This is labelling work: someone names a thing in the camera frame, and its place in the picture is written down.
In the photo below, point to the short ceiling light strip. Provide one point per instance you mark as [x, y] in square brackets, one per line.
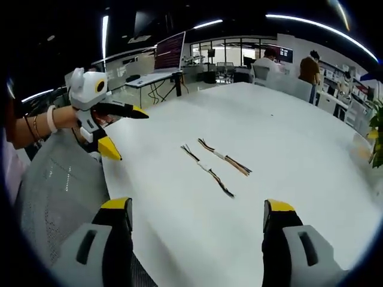
[208, 24]
[104, 37]

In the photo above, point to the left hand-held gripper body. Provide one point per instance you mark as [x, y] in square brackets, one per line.
[86, 92]

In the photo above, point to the person's left hand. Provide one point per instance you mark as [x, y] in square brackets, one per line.
[66, 118]

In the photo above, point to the red wall screen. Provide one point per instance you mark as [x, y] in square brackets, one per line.
[285, 53]

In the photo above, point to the white side desk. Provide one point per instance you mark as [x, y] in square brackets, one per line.
[149, 80]

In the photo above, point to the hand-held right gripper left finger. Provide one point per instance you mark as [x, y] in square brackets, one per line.
[101, 254]

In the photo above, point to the white office chair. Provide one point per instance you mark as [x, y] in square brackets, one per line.
[294, 88]

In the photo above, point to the open silver laptop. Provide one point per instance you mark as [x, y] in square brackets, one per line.
[169, 52]

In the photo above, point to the white storage shelves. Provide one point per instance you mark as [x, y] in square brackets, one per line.
[350, 82]

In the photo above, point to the pink wristband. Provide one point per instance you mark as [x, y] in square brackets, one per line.
[52, 119]

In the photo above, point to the black tripod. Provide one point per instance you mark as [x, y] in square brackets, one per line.
[179, 85]

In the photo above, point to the long ceiling light strip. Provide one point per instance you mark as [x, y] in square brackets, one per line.
[326, 28]

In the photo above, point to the green potted plant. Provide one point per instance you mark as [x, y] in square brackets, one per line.
[377, 131]

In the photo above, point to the grey mesh office chair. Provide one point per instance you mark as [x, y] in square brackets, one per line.
[66, 191]

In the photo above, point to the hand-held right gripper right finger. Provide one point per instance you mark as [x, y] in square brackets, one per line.
[293, 254]

